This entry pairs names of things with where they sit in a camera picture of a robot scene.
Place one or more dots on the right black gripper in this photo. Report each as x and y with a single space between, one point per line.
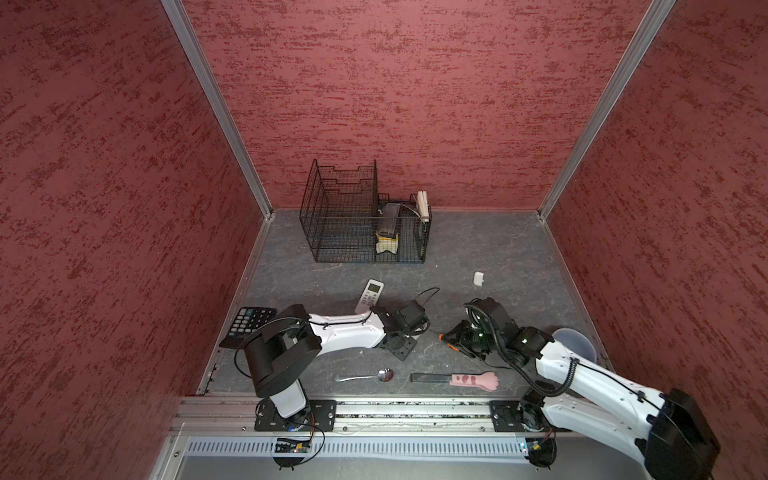
460 339

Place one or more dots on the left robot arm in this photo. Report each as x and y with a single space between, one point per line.
278 352

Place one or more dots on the wooden sticks in basket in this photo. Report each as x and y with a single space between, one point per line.
423 206

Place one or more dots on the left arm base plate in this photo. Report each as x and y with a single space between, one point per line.
315 416

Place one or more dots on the pink cat paw spatula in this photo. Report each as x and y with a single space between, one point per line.
487 381

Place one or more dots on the black calculator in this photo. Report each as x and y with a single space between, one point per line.
246 321

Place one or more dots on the black wire basket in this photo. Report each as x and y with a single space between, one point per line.
340 213

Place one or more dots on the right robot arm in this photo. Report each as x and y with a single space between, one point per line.
667 433

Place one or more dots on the white air conditioner remote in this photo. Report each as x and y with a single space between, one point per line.
369 297

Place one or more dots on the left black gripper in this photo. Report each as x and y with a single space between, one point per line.
405 351

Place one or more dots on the orange black screwdriver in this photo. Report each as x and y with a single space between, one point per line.
443 339

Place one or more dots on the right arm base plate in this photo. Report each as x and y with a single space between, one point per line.
508 416

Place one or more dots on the yellow black brush in basket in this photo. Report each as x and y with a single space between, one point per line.
387 232

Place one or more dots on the metal spoon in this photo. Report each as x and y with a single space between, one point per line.
383 375

